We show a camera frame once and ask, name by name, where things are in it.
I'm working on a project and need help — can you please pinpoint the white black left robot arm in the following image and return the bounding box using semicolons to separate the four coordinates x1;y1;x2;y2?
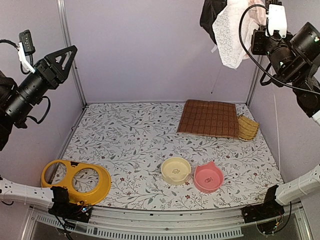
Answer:
0;43;82;187

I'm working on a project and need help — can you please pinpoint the pink pet bowl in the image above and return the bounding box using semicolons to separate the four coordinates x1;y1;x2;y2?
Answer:
193;161;224;194

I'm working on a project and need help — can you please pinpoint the aluminium frame post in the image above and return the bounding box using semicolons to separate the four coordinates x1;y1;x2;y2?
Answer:
246;55;269;109
56;0;88;108

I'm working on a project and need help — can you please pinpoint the white tent pole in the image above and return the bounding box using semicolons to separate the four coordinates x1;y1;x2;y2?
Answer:
210;65;222;95

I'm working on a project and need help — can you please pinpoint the yellow double bowl holder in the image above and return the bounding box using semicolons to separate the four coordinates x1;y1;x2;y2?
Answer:
41;159;112;205

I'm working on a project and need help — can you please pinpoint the yellow bamboo mat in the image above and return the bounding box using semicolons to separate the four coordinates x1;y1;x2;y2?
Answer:
237;114;260;142

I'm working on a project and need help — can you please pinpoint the left aluminium frame post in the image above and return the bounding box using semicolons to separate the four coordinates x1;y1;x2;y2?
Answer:
56;0;88;108

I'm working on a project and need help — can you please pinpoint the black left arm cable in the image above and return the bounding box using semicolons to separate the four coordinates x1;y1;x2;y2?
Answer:
0;38;51;126

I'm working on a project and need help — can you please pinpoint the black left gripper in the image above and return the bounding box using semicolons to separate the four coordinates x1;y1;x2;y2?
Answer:
3;44;80;122

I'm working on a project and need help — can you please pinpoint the pink striped pet tent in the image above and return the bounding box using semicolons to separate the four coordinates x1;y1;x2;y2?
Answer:
199;0;267;69

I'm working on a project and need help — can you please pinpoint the right aluminium frame post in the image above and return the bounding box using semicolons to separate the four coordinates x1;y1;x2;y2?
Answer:
246;55;269;109

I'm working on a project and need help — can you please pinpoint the cream pet bowl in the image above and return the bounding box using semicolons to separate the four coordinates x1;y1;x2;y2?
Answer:
160;157;192;186

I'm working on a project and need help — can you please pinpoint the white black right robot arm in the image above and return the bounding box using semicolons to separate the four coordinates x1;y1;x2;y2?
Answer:
250;23;320;218

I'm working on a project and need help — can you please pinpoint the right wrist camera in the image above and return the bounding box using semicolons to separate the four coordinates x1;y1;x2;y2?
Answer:
265;0;288;39

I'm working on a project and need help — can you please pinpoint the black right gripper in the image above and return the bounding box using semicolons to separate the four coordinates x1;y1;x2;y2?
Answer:
249;24;299;82

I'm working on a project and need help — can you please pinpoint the aluminium front rail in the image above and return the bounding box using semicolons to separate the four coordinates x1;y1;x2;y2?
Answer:
22;200;319;240

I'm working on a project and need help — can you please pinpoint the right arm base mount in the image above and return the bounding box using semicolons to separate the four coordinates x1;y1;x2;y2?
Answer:
241;185;285;223

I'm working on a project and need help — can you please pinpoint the brown woven mat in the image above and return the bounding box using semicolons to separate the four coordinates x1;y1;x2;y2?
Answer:
177;99;240;139

